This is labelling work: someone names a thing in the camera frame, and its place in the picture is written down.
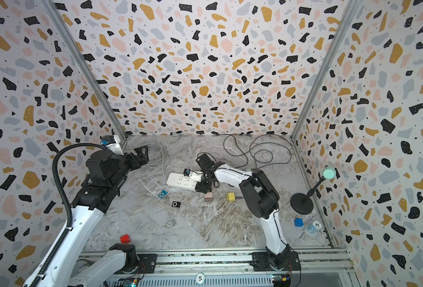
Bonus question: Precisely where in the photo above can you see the clear plastic packet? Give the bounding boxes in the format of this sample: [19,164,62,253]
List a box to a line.
[307,220,323,234]

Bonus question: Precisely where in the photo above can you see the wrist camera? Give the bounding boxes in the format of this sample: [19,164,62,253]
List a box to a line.
[183,169,203,182]
[100,135,124,155]

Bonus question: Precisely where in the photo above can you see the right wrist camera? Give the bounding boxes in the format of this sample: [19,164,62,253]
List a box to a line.
[183,169,203,182]

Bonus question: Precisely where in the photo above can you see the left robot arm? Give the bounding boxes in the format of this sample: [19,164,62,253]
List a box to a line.
[24,136,149,287]

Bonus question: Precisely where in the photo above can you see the pink USB charger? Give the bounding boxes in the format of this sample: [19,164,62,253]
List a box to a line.
[204,192,213,202]

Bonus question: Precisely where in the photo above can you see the blue cube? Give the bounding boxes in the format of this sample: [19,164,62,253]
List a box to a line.
[294,218,304,227]

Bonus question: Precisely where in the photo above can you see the yellow USB charger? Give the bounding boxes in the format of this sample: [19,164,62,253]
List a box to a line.
[226,193,236,202]

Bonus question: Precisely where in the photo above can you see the red cube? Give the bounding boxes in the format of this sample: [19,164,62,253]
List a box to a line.
[120,234,131,244]

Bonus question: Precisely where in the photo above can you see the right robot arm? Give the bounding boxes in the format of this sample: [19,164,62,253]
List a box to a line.
[195,153,299,270]

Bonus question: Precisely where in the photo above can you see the blue mp3 player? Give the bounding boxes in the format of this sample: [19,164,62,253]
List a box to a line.
[158,190,167,199]

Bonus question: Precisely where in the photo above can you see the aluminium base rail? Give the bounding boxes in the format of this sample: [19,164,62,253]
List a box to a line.
[64,247,360,287]

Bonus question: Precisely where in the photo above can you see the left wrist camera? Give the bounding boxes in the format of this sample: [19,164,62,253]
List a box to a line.
[100,135,124,155]

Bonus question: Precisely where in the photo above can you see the white power strip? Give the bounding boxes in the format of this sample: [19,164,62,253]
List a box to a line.
[167,173,199,191]

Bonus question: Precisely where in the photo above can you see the black USB cable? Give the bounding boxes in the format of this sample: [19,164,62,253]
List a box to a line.
[223,133,293,169]

